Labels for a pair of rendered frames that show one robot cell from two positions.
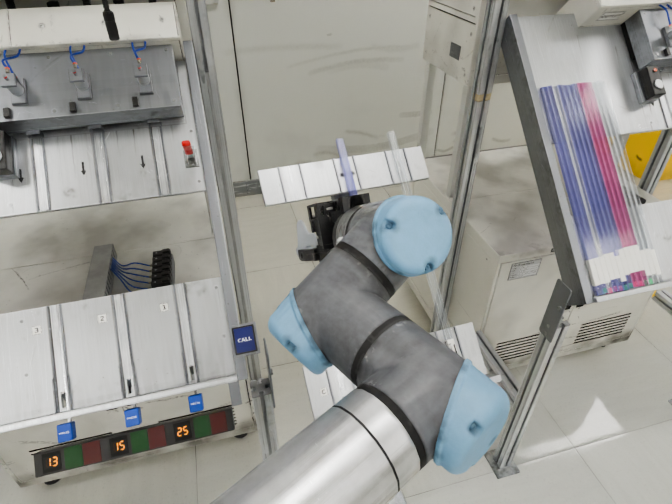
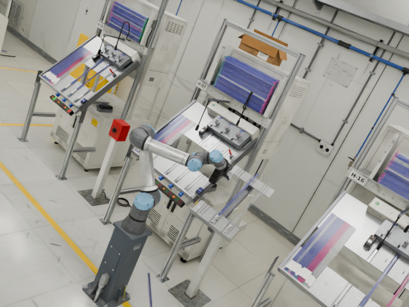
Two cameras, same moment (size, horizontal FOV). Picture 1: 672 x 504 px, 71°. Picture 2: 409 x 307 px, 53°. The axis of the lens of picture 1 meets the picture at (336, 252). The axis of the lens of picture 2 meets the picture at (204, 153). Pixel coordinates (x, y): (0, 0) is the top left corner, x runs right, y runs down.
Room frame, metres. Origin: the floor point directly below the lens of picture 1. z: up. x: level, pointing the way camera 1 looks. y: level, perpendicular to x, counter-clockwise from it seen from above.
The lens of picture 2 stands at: (-1.26, -1.74, 1.96)
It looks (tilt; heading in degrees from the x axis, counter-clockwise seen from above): 19 degrees down; 47
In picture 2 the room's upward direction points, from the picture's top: 24 degrees clockwise
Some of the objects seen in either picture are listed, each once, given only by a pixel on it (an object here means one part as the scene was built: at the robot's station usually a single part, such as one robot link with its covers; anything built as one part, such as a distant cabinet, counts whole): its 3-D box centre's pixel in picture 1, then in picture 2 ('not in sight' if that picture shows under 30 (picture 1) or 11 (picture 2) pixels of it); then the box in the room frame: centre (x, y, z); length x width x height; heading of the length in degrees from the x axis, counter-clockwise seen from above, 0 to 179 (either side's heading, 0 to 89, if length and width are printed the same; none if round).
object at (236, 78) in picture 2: not in sight; (246, 84); (0.98, 0.58, 1.52); 0.51 x 0.13 x 0.27; 106
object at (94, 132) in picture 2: not in sight; (96, 101); (0.52, 2.01, 0.66); 1.01 x 0.73 x 1.31; 16
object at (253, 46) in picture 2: not in sight; (269, 49); (1.24, 0.77, 1.82); 0.68 x 0.30 x 0.20; 106
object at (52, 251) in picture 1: (131, 328); (192, 206); (1.08, 0.67, 0.31); 0.70 x 0.65 x 0.62; 106
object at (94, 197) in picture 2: not in sight; (108, 161); (0.44, 1.24, 0.39); 0.24 x 0.24 x 0.78; 16
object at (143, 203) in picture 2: not in sight; (142, 205); (0.11, 0.08, 0.72); 0.13 x 0.12 x 0.14; 40
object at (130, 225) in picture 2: not in sight; (136, 221); (0.10, 0.07, 0.60); 0.15 x 0.15 x 0.10
